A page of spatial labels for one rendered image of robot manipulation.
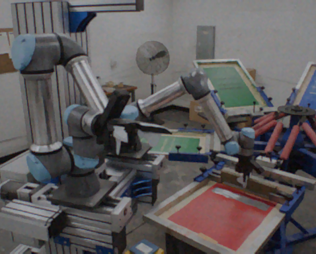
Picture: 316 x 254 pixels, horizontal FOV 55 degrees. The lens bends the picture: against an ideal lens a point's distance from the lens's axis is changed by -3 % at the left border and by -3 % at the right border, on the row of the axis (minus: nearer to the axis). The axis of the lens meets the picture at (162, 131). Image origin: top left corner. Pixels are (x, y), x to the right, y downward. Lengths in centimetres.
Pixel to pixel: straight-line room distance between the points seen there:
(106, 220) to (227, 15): 562
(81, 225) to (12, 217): 29
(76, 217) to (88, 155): 49
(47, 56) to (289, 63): 527
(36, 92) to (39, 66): 9
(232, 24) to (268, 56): 97
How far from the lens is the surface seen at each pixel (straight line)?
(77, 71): 114
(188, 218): 172
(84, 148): 96
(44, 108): 116
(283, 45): 607
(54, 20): 142
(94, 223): 137
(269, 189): 190
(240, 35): 640
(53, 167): 122
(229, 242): 158
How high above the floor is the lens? 192
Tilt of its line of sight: 19 degrees down
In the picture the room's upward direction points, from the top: straight up
